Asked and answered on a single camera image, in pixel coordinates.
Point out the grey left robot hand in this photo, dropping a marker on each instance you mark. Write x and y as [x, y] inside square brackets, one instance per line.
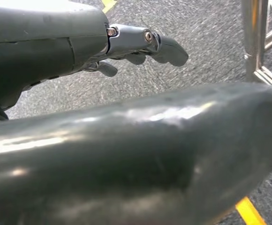
[126, 155]

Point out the steel workbench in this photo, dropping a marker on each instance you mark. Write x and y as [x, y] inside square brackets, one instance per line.
[253, 37]

